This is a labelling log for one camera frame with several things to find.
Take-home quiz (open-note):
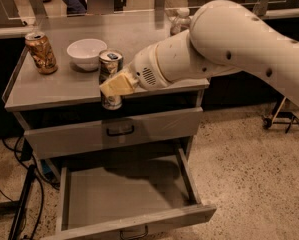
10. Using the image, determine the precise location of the black middle drawer handle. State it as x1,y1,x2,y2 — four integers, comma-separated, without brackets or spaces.
119,225,149,240

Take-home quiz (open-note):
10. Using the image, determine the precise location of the grey top drawer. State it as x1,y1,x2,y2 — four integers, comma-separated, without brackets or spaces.
25,107,202,159

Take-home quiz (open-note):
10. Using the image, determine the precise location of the silver blue redbull can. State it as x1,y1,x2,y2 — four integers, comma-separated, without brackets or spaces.
99,49,123,110

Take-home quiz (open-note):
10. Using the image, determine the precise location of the black floor cable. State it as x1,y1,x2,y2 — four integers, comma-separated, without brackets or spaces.
0,135,61,240

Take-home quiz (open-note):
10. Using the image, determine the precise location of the grey metal drawer cabinet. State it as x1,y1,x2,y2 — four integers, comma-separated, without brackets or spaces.
3,11,209,169

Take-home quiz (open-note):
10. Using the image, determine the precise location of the black metal stand leg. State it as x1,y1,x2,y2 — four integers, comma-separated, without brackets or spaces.
0,165,35,240

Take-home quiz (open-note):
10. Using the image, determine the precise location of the black drawer handle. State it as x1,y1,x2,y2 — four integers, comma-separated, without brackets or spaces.
119,225,149,240
106,125,135,137

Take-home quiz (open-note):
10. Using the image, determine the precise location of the white gripper with vents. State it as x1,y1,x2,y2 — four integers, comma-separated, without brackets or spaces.
100,44,171,97

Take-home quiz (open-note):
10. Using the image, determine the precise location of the grey open middle drawer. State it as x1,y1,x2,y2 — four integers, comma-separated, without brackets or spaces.
43,143,216,240

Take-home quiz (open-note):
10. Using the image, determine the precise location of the clear plastic water bottle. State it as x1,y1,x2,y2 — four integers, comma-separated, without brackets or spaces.
170,8,191,36

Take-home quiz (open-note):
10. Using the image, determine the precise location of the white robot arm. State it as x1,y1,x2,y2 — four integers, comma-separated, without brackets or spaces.
100,0,299,107

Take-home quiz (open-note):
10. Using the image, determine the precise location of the white ceramic bowl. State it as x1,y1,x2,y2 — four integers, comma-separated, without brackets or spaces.
67,38,107,71

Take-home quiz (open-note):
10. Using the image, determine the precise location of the crumpled gold soda can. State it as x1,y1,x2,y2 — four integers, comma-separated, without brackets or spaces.
25,31,58,74

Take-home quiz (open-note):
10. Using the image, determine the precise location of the black top drawer handle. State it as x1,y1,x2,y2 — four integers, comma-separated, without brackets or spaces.
106,125,135,137

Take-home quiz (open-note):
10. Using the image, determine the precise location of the wheeled wooden cart frame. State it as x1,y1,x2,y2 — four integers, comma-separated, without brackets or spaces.
262,97,299,133

